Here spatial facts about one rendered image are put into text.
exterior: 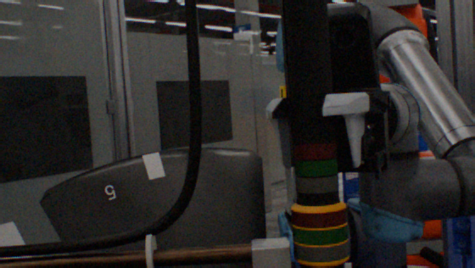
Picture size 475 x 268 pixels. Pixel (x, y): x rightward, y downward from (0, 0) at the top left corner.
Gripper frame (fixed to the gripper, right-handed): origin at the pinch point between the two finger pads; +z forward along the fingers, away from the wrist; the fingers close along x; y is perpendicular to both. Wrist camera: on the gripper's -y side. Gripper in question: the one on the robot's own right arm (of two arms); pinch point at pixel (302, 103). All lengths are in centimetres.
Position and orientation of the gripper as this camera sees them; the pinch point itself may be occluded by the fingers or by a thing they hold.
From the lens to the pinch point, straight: 41.2
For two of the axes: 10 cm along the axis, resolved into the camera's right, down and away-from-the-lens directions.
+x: -8.9, 0.4, 4.5
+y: 0.7, 10.0, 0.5
